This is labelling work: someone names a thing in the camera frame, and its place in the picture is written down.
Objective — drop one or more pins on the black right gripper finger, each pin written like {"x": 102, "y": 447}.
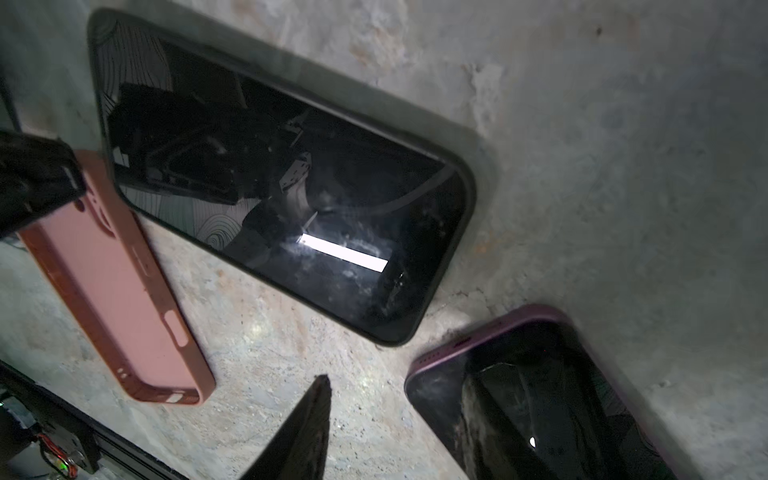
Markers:
{"x": 299, "y": 448}

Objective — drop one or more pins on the black phone case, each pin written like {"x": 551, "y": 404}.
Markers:
{"x": 432, "y": 324}

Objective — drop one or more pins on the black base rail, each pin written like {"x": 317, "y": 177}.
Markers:
{"x": 71, "y": 443}

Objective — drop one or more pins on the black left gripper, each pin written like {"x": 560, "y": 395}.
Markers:
{"x": 38, "y": 176}

